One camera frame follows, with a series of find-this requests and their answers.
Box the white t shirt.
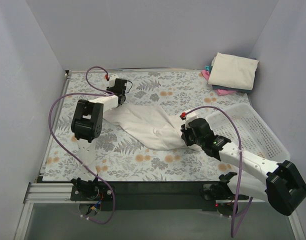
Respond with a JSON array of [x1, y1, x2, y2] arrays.
[[103, 104, 187, 151]]

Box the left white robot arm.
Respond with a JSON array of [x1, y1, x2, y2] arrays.
[[71, 74, 129, 201]]

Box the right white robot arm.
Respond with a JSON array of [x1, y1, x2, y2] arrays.
[[181, 118, 306, 216]]

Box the floral table mat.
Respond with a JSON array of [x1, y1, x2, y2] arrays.
[[41, 70, 249, 182]]

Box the pink folded t shirt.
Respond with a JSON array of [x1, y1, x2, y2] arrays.
[[201, 69, 237, 96]]

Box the white plastic basket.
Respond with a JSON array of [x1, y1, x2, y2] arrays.
[[206, 103, 291, 163]]

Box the cream folded t shirt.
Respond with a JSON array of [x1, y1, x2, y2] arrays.
[[208, 52, 259, 91]]

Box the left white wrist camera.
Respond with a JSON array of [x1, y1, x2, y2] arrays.
[[106, 73, 119, 81]]

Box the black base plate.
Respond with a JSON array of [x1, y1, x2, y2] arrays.
[[70, 178, 234, 212]]

